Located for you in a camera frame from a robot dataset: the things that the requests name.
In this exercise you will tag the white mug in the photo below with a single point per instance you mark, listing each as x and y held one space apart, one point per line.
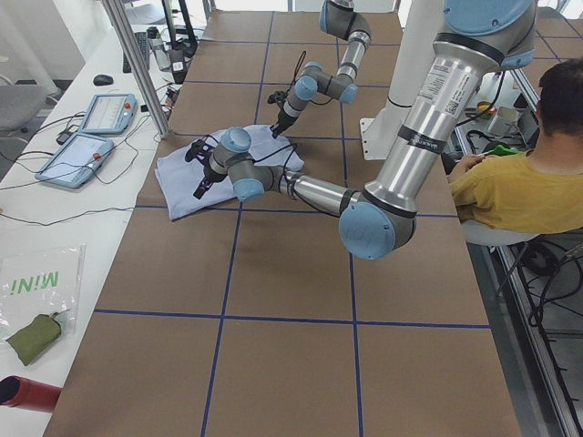
503 121

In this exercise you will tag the green fabric pouch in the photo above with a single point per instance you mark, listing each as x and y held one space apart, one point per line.
32 340

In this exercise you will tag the aluminium frame post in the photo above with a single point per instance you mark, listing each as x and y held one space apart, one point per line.
118 19

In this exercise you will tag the near blue teach pendant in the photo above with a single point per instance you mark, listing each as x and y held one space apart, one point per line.
77 161

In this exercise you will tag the black computer mouse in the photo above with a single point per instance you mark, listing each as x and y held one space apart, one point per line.
103 80

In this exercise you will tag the blue striped button shirt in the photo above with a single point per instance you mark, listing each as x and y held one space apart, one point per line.
179 179

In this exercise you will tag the person in yellow shirt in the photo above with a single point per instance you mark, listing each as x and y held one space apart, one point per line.
538 191

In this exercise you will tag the grey office chair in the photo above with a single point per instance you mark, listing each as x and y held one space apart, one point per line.
19 105

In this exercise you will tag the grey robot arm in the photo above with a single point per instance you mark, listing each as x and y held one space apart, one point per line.
337 18
447 49

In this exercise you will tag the red cylinder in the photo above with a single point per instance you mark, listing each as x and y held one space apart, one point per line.
23 393

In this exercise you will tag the clear plastic bag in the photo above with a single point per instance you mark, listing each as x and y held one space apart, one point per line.
47 282

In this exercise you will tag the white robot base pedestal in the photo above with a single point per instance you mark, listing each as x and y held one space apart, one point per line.
415 56

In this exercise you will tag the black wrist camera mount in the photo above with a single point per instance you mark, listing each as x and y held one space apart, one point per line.
278 98
199 150

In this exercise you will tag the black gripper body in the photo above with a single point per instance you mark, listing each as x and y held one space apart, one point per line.
208 174
282 120

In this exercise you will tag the blue teach pendant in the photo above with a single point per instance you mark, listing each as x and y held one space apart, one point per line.
109 114
77 161

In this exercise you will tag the far blue teach pendant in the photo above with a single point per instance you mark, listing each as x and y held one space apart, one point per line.
109 114

